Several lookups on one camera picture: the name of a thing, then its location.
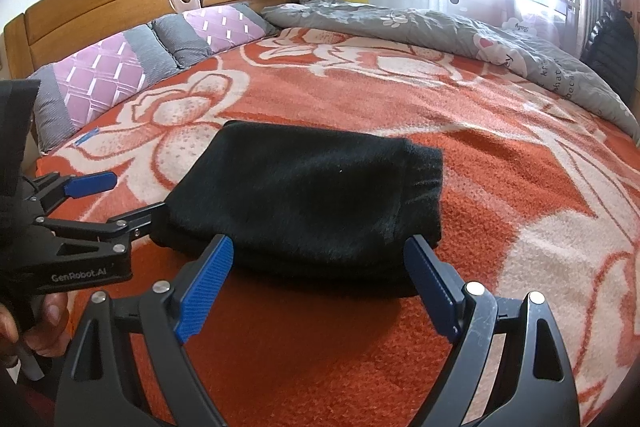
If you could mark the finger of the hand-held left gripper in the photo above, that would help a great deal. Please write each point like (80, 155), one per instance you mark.
(92, 184)
(135, 219)

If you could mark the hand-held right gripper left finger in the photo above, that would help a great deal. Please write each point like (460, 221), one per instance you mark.
(205, 287)

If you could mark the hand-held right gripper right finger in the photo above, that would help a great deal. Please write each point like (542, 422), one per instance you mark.
(432, 292)

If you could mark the black pants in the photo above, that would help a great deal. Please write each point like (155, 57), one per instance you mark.
(300, 197)

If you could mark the person's left hand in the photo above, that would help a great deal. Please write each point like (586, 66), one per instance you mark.
(52, 322)

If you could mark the blue fabric tag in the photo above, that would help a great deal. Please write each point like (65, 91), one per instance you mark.
(86, 138)

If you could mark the dark cloth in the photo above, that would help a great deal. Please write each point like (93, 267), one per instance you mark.
(15, 137)

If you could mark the purple grey pillow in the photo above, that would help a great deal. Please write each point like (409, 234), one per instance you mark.
(100, 77)
(215, 27)

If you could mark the orange floral blanket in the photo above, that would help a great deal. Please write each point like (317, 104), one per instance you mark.
(500, 187)

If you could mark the wooden bed headboard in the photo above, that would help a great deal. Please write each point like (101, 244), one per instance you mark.
(100, 2)

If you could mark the grey printed quilt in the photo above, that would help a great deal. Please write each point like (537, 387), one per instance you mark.
(450, 32)

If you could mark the black padded jacket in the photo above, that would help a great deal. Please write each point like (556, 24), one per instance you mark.
(612, 52)

